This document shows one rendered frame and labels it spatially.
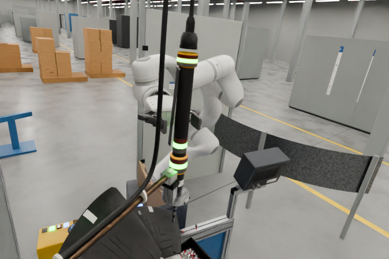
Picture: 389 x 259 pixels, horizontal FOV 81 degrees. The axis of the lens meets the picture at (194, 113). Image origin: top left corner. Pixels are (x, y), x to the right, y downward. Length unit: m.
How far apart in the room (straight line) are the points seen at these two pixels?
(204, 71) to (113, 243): 0.58
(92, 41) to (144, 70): 7.87
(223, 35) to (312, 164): 1.60
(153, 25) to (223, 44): 0.81
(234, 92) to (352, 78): 5.70
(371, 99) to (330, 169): 4.14
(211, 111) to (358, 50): 5.67
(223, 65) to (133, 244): 0.65
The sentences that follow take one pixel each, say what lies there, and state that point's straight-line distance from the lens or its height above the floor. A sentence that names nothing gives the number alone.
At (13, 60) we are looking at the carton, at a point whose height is 0.37.
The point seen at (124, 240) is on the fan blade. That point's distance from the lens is 0.66.
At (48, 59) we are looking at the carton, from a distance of 7.95.
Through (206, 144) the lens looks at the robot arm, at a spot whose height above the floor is 1.26.
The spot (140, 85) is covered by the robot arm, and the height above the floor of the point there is 1.68.
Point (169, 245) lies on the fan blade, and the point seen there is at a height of 1.19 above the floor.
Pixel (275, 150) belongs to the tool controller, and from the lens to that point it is 1.41.
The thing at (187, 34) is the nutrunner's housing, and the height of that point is 1.84.
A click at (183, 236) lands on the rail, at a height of 0.85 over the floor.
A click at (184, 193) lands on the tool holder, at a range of 0.63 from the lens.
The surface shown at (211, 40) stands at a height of 1.77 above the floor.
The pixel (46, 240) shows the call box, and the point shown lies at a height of 1.07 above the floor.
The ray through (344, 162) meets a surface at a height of 0.85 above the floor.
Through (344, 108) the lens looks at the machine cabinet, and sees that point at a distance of 6.71.
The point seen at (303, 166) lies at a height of 0.72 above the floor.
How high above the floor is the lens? 1.85
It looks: 20 degrees down
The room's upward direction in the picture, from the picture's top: 6 degrees clockwise
